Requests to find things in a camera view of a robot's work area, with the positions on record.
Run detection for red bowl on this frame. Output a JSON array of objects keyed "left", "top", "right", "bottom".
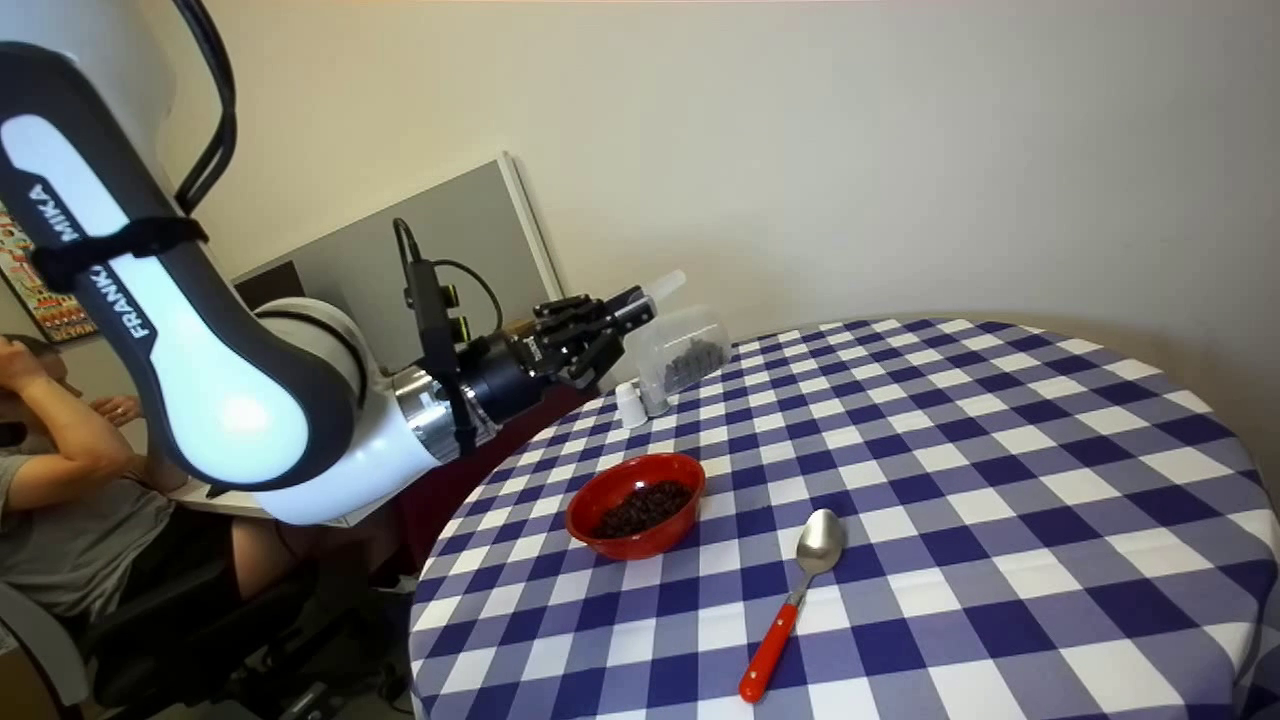
[{"left": 567, "top": 450, "right": 706, "bottom": 561}]

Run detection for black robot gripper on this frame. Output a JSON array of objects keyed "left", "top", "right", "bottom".
[{"left": 530, "top": 284, "right": 658, "bottom": 386}]

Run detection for seated person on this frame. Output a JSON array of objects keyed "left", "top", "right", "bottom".
[{"left": 0, "top": 335, "right": 274, "bottom": 625}]

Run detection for coffee beans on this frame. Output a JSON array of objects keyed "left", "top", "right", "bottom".
[{"left": 597, "top": 482, "right": 687, "bottom": 539}]

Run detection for red handled metal spoon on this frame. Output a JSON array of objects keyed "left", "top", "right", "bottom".
[{"left": 736, "top": 509, "right": 848, "bottom": 702}]

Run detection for clear plastic measuring jug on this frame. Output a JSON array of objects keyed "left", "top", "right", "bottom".
[{"left": 623, "top": 269, "right": 733, "bottom": 414}]

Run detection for grey partition board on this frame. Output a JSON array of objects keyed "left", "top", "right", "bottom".
[{"left": 238, "top": 151, "right": 563, "bottom": 372}]

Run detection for blue white checkered tablecloth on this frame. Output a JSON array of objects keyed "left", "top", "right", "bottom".
[{"left": 409, "top": 318, "right": 1276, "bottom": 720}]

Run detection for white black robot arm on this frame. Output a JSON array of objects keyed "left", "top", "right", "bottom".
[{"left": 0, "top": 0, "right": 658, "bottom": 524}]

